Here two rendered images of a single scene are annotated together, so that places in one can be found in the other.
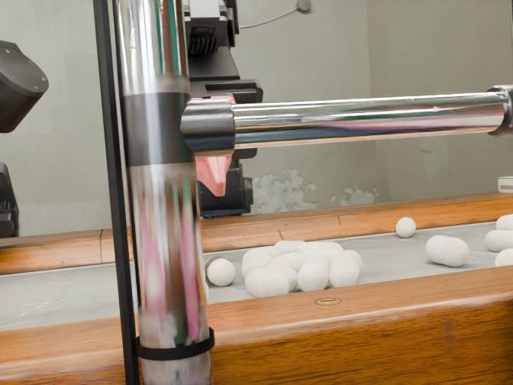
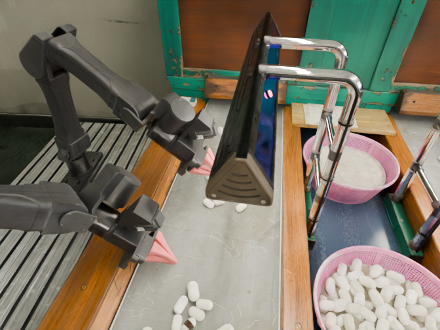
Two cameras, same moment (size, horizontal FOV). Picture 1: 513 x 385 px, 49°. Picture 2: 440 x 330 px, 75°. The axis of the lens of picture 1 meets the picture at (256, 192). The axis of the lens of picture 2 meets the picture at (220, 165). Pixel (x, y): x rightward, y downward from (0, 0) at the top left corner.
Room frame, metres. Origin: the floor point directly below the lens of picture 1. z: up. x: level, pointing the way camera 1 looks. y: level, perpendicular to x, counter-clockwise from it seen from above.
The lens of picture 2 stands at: (0.22, 0.51, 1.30)
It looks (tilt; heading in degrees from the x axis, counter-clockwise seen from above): 41 degrees down; 293
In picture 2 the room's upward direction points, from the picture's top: straight up
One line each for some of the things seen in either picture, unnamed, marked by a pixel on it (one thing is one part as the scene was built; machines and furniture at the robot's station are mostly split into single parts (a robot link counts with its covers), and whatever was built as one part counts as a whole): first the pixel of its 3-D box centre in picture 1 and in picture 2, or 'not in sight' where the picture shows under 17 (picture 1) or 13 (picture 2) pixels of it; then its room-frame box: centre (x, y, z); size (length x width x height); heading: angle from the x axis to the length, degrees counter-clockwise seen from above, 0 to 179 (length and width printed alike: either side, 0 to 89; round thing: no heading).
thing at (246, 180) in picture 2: not in sight; (258, 71); (0.36, -0.01, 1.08); 0.62 x 0.08 x 0.07; 103
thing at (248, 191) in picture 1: (225, 198); (73, 147); (0.90, 0.05, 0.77); 0.09 x 0.06 x 0.06; 89
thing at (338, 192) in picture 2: not in sight; (345, 169); (0.13, -0.24, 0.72); 0.27 x 0.27 x 0.10
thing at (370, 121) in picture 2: not in sight; (339, 118); (0.18, -0.45, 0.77); 0.33 x 0.15 x 0.01; 13
